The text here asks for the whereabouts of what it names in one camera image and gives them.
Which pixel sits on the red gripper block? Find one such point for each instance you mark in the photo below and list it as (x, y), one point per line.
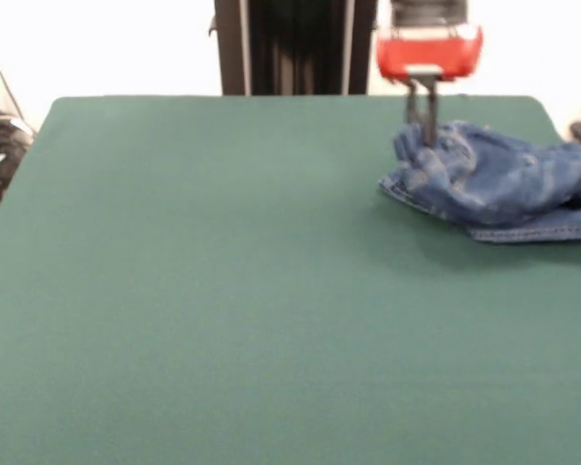
(431, 53)

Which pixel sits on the blue denim jeans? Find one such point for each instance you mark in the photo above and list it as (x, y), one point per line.
(503, 189)

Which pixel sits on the dark green table cloth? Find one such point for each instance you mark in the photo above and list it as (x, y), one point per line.
(126, 290)

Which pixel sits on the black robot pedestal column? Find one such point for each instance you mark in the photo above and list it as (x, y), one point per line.
(295, 48)

